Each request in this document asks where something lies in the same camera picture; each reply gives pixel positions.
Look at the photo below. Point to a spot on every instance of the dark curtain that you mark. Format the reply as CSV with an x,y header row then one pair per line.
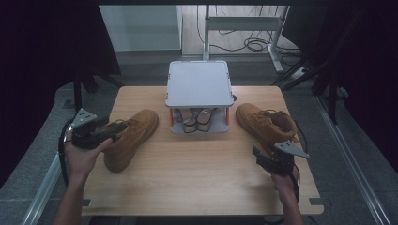
x,y
359,62
47,62

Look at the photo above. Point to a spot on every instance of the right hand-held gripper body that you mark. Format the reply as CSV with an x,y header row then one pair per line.
x,y
281,164

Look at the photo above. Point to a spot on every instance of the person's right hand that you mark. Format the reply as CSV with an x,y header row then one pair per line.
x,y
286,186

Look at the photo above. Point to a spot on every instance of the tan suede boot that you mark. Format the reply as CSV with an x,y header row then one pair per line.
x,y
131,140
266,125

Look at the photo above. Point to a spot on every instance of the white power strip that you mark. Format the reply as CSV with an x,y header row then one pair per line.
x,y
297,73

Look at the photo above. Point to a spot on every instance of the white panel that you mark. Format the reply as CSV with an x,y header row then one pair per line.
x,y
140,28

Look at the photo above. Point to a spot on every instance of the black stand legs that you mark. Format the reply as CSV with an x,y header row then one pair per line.
x,y
331,93
78,93

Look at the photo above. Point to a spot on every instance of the person's left hand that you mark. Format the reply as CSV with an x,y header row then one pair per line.
x,y
81,161

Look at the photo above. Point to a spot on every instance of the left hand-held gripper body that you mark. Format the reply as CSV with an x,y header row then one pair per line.
x,y
87,134

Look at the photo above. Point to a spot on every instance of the aluminium rail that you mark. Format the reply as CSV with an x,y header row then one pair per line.
x,y
43,193
350,162

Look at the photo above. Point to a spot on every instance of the white metal desk frame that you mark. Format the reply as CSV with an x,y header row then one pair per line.
x,y
244,23

